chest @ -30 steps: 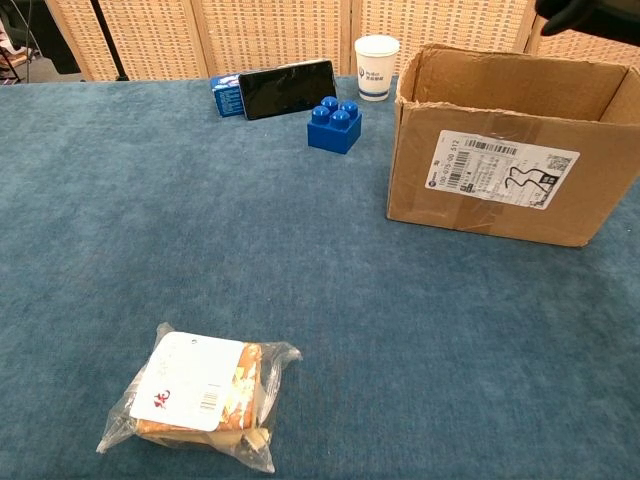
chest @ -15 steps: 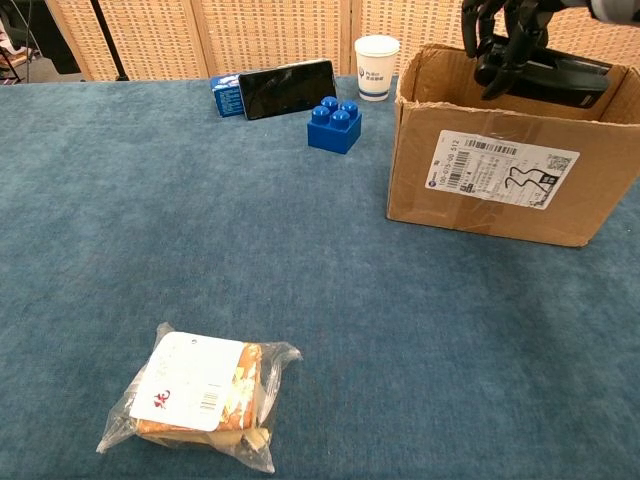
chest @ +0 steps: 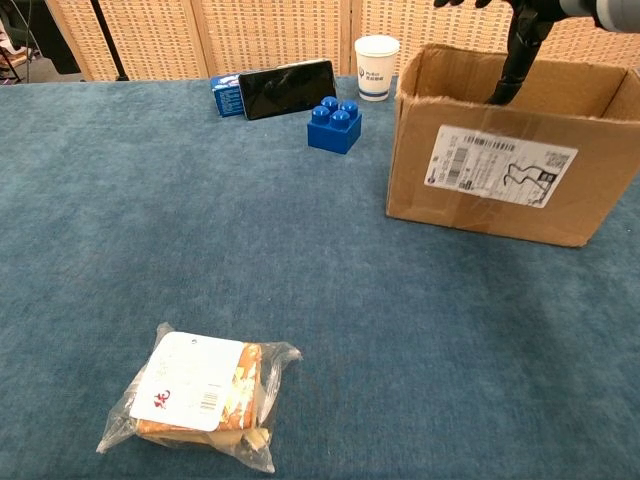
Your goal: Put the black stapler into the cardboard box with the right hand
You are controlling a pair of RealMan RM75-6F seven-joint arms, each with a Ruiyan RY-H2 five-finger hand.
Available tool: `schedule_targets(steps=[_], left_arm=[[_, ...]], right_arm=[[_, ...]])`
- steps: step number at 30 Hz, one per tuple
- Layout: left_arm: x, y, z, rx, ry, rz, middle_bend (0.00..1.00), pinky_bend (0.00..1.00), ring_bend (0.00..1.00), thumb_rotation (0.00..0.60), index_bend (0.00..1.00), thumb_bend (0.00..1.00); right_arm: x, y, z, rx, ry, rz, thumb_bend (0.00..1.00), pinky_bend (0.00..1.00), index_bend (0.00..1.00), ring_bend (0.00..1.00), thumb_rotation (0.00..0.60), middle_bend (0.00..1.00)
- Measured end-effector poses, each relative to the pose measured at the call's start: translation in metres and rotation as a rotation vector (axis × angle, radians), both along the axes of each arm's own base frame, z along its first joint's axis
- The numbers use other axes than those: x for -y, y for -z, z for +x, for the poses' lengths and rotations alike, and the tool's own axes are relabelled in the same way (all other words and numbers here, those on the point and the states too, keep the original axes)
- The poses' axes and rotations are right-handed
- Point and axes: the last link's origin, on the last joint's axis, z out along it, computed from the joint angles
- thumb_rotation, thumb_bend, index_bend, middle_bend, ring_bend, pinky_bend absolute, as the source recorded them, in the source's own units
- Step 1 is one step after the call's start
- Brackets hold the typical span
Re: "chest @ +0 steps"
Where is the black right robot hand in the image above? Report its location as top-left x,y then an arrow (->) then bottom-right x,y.
433,0 -> 564,24

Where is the black stapler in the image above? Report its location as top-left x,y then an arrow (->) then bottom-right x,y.
484,8 -> 555,106

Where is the brown cardboard box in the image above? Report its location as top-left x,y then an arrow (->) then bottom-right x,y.
385,43 -> 640,248

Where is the white paper cup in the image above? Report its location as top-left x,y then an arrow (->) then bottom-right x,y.
354,35 -> 401,102

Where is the blue toy building block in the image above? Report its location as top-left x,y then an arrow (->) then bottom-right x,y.
306,95 -> 363,155

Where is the black smartphone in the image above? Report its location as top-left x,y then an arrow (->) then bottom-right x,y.
237,58 -> 338,122

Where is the small blue carton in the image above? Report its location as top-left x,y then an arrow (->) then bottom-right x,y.
209,73 -> 247,119

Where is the blue tablecloth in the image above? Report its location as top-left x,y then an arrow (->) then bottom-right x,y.
0,74 -> 640,480

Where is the black stand pole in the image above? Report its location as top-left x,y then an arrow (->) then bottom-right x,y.
89,0 -> 131,82

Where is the plastic-wrapped sandwich with label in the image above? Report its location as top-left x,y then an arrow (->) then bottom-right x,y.
95,322 -> 304,474

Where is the black chair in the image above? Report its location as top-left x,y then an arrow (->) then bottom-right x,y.
0,0 -> 51,84

